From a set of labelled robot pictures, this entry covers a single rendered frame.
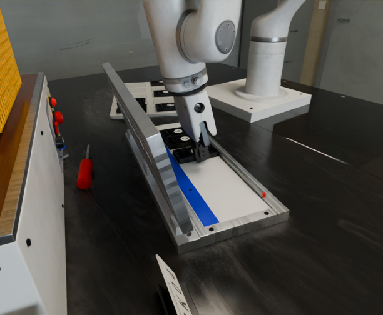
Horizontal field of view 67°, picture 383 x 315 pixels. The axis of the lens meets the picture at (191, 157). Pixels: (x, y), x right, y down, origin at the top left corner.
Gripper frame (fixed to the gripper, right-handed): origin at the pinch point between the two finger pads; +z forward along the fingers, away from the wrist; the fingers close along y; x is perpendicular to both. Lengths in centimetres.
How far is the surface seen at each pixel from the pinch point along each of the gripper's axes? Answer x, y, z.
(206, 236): 8.6, -21.3, 0.9
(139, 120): 12.3, -15.9, -19.0
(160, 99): -4.2, 49.1, 4.7
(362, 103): -71, 20, 20
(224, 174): -2.0, -6.4, 3.1
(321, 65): -231, 209, 91
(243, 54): -157, 256, 66
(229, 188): -0.7, -11.4, 2.8
